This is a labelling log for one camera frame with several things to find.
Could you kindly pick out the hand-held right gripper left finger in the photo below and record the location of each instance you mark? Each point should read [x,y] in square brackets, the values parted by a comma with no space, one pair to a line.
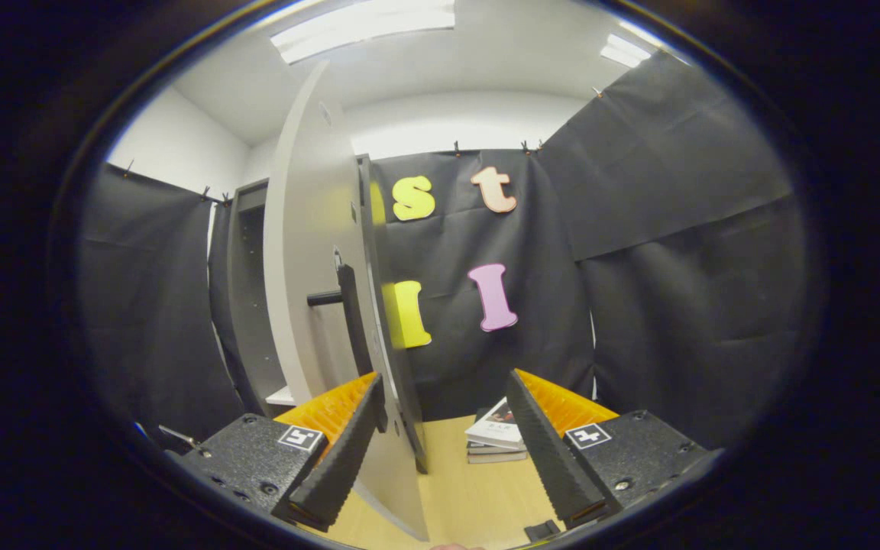
[344,458]

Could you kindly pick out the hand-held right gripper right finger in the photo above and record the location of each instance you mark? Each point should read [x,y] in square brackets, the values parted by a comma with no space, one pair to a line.
[547,458]

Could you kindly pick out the dark grey cabinet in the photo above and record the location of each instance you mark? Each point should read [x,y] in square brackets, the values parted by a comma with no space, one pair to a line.
[245,305]

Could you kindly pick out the grey cabinet door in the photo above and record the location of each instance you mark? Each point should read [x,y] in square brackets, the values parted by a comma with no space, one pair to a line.
[302,267]

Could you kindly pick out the white cabinet shelf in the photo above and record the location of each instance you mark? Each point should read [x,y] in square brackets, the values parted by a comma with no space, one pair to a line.
[281,397]

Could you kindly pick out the grey book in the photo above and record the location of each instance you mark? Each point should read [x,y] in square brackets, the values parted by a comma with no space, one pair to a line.
[478,448]
[497,458]

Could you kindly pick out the white cover book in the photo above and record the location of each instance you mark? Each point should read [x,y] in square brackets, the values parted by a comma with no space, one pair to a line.
[497,424]

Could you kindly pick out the black backdrop cloth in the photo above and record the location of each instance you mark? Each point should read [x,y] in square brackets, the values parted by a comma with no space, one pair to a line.
[677,305]

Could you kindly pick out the small ceiling light panel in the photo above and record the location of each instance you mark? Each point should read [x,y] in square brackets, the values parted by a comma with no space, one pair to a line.
[625,50]

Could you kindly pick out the large ceiling light panel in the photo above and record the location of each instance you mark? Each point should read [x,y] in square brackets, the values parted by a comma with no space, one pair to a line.
[363,27]

